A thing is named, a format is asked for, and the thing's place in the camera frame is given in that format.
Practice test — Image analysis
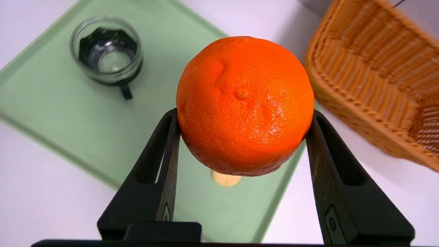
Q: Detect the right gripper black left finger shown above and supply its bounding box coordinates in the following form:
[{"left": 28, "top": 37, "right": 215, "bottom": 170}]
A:
[{"left": 97, "top": 108, "right": 181, "bottom": 239}]

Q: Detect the orange fruit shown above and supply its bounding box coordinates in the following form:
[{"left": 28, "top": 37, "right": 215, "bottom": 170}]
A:
[{"left": 176, "top": 36, "right": 315, "bottom": 177}]

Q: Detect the orange wicker basket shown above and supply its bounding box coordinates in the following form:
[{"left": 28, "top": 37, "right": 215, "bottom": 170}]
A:
[{"left": 305, "top": 0, "right": 439, "bottom": 173}]

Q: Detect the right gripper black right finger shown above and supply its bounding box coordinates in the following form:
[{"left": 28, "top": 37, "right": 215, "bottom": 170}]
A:
[{"left": 305, "top": 109, "right": 415, "bottom": 245}]

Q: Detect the glass cup black holder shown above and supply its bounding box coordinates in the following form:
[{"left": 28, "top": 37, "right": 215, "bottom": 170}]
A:
[{"left": 70, "top": 16, "right": 143, "bottom": 101}]

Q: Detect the tan spoon blue handle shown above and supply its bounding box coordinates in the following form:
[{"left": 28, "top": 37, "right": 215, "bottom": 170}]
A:
[{"left": 212, "top": 170, "right": 242, "bottom": 187}]

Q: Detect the light green plastic tray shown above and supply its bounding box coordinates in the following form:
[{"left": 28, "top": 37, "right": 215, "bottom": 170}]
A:
[{"left": 0, "top": 0, "right": 307, "bottom": 243}]

